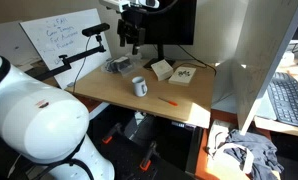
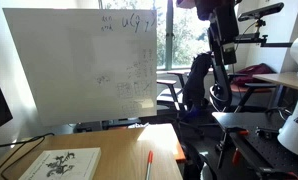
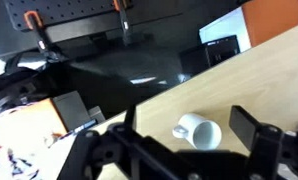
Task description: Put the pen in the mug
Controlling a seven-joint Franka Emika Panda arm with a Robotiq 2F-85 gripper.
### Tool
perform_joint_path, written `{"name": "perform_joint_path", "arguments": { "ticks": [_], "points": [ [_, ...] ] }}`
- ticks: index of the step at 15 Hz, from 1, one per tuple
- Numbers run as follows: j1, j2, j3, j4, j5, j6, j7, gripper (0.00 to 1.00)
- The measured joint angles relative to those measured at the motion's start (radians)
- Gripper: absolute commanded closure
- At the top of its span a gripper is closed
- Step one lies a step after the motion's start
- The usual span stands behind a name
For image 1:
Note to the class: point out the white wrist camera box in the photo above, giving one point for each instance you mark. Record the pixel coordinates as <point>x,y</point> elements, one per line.
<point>122,5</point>

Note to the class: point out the white patterned flat box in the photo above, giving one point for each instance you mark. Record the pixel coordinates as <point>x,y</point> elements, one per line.
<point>182,76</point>

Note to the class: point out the white ceramic mug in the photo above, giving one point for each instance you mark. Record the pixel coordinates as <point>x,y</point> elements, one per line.
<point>139,86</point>

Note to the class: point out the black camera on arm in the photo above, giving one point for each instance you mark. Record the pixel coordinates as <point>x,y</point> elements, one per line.
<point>95,29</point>

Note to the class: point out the orange and silver pen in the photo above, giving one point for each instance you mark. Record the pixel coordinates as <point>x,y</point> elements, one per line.
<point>168,101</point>

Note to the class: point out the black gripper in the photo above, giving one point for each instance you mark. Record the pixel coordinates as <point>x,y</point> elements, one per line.
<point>130,34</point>

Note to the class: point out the grey crumpled cloth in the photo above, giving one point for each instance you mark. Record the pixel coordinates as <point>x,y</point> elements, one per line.
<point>239,156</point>

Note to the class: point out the white square box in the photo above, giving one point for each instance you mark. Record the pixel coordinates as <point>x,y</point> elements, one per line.
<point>162,69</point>

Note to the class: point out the white whiteboard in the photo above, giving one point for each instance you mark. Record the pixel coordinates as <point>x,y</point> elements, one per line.
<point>62,35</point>

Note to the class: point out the black computer monitor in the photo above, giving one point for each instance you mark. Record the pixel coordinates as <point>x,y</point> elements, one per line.
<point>174,27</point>

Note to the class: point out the black orange clamp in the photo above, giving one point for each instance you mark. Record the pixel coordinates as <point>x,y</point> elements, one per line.
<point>146,161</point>
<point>117,128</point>

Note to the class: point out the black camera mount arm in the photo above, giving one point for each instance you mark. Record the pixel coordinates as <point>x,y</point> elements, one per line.
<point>67,61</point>

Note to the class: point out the white divider panel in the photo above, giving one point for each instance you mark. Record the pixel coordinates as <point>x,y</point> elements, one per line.
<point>268,28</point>

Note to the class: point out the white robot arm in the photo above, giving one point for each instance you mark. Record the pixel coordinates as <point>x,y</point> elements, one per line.
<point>48,126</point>

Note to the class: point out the clear plastic bag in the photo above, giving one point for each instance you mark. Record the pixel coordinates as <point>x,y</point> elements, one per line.
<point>122,65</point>

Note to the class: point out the black keyboard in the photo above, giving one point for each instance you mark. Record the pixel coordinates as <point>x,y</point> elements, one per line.
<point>283,94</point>

